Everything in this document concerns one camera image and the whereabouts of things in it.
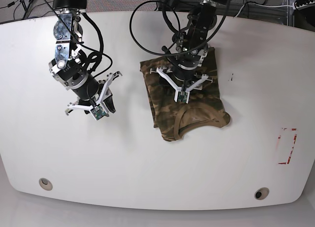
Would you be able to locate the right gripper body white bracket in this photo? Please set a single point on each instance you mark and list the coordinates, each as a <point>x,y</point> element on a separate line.
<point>92,93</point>

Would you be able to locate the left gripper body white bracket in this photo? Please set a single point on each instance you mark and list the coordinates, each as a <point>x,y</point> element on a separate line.
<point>187,86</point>

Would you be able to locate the camouflage T-shirt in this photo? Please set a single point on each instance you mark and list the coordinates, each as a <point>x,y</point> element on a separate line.
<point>175,119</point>

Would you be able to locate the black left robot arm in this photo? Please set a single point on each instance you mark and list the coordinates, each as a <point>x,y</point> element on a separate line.
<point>192,47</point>

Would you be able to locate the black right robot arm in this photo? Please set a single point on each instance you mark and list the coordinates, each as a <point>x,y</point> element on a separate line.
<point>73,68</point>

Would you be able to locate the red tape rectangle marking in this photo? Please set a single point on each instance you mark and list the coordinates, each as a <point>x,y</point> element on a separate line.
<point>285,145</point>

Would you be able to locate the white power strip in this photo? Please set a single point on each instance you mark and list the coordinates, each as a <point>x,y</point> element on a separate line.
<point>302,4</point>

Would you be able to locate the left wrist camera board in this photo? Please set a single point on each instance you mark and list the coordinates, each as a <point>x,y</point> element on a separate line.
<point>183,97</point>

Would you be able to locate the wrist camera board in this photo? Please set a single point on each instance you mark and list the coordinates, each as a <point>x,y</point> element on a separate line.
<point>183,97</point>
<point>98,113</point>

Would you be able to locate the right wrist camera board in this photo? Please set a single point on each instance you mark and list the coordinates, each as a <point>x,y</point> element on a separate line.
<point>98,113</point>

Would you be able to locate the left table cable grommet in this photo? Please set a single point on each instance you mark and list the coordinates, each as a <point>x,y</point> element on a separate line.
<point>45,184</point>

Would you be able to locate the table cable grommet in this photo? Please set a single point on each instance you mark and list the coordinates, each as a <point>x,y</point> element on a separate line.
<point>261,194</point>
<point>45,184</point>

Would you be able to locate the aluminium frame cart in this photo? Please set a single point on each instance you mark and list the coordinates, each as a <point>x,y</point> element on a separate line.
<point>274,11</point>

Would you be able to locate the right table cable grommet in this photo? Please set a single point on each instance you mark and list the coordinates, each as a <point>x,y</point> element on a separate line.
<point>261,194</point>

